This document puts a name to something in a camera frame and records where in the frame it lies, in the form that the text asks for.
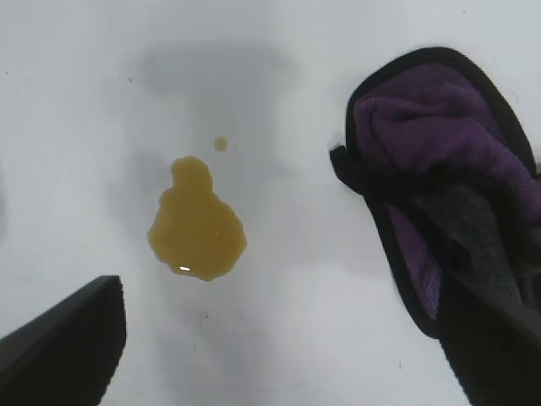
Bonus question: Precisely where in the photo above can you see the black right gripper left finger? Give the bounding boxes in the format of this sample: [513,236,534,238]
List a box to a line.
[0,274,127,406]

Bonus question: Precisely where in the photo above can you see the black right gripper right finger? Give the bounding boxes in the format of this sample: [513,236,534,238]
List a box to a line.
[438,273,541,406]

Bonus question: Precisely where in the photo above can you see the purple and black cloth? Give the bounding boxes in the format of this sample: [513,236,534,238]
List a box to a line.
[329,46,541,339]

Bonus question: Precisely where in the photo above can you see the brown liquid spill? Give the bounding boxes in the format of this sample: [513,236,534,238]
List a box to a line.
[146,155,249,283]

